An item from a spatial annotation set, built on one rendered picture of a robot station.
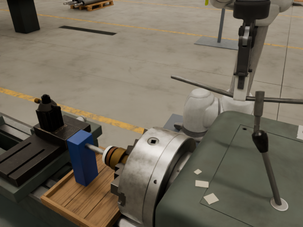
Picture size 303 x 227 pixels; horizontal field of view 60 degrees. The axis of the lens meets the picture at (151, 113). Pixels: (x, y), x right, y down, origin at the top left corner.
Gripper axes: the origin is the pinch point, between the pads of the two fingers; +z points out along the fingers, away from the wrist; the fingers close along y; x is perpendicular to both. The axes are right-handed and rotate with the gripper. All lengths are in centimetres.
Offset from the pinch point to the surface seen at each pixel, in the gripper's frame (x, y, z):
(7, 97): -306, -150, 112
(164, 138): -19.6, 3.5, 18.0
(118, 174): -32.7, 11.1, 30.2
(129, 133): -119, -144, 126
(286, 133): 13.8, -10.8, 17.6
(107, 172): -52, -8, 50
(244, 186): 4.6, 15.2, 18.6
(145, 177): -20.6, 15.6, 23.6
